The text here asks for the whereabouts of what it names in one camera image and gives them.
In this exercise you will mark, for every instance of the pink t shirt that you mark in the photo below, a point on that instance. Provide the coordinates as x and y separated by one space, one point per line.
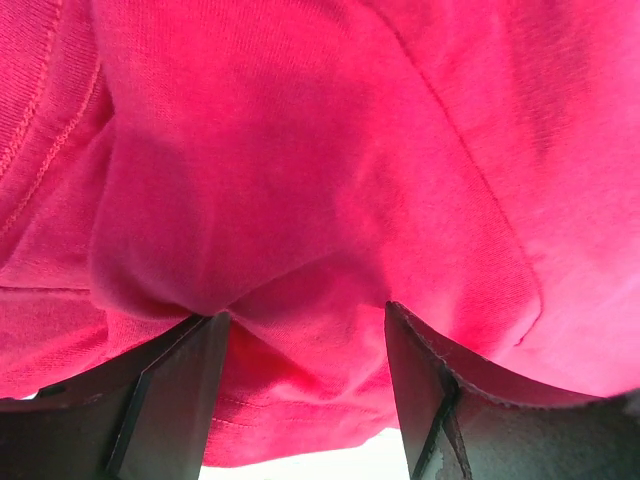
300 164

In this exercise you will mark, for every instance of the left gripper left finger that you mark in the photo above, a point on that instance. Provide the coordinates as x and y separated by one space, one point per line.
144 414

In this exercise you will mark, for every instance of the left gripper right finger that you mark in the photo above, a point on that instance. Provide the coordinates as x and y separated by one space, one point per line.
462 416

